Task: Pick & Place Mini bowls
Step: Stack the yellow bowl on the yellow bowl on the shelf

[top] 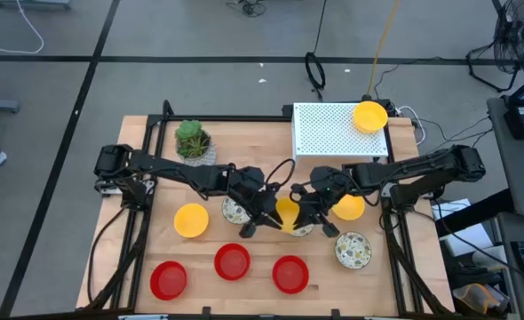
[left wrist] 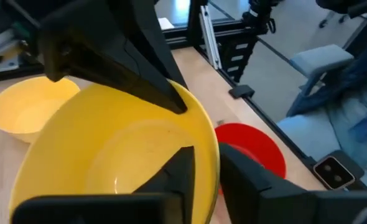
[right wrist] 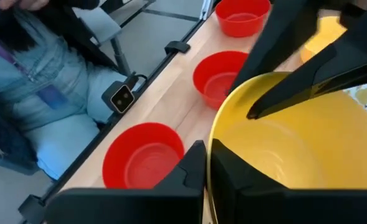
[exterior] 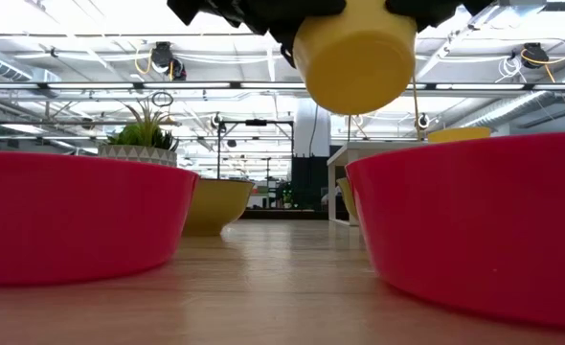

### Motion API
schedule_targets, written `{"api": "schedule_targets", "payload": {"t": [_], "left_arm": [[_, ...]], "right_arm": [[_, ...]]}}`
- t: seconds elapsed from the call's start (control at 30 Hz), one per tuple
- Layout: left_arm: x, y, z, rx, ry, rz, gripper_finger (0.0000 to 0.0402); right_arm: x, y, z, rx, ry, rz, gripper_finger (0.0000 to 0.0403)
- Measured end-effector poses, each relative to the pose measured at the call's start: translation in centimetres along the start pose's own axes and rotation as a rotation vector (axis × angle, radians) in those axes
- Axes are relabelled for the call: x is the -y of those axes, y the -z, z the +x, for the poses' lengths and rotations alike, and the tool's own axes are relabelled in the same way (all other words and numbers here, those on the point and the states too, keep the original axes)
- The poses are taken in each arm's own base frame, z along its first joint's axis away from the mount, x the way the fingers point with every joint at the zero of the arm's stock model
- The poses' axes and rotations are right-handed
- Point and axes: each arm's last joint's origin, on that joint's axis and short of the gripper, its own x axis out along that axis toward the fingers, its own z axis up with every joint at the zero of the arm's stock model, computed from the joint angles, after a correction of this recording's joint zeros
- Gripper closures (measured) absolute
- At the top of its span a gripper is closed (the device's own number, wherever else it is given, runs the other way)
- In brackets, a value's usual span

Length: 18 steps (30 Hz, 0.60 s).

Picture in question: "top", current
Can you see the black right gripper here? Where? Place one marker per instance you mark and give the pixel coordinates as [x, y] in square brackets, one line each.
[317, 203]

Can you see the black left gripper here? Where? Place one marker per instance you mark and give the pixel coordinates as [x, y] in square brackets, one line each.
[264, 202]

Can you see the yellow mini bowl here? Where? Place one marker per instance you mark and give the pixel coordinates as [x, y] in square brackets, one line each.
[287, 212]
[351, 209]
[191, 221]
[370, 116]

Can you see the red mini bowl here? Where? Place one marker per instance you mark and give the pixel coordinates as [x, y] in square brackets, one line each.
[290, 274]
[169, 281]
[232, 262]

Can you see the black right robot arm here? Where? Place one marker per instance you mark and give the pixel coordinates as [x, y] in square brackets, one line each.
[399, 171]

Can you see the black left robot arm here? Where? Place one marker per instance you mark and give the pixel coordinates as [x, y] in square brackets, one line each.
[177, 171]

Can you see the round terrazzo coaster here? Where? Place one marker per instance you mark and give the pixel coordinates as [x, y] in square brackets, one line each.
[353, 250]
[306, 231]
[233, 213]

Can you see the white perforated metal riser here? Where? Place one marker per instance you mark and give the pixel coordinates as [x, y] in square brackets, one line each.
[324, 131]

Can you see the succulent in patterned grey pot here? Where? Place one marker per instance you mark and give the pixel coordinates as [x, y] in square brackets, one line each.
[193, 138]

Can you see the white paper sheet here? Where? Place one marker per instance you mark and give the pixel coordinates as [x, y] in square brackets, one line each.
[466, 235]

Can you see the orange tinted safety glasses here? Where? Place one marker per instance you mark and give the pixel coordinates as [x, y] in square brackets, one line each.
[477, 298]

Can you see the grey desk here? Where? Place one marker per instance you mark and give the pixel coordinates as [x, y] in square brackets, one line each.
[519, 178]

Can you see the black floor fan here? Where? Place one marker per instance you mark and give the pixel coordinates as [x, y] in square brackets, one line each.
[517, 35]

